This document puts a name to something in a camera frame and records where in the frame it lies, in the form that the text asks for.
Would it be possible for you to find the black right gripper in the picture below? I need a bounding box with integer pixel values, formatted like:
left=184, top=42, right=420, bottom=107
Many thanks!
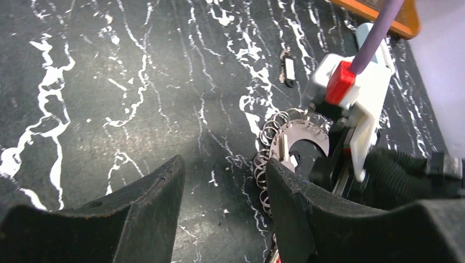
left=309, top=102, right=464, bottom=210

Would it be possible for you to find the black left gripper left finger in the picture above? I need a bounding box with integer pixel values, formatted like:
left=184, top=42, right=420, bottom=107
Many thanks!
left=1, top=155, right=185, bottom=262

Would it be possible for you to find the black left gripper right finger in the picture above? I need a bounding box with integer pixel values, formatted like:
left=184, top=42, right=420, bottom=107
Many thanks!
left=266, top=159, right=464, bottom=262

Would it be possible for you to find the black key tag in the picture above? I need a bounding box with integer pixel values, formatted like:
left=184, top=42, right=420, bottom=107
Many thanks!
left=279, top=49, right=296, bottom=88

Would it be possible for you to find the orange wooden two-tier shelf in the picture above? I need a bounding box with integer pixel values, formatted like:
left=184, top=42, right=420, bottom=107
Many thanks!
left=331, top=0, right=421, bottom=39

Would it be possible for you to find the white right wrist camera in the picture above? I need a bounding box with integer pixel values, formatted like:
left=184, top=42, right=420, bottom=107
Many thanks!
left=301, top=53, right=392, bottom=182

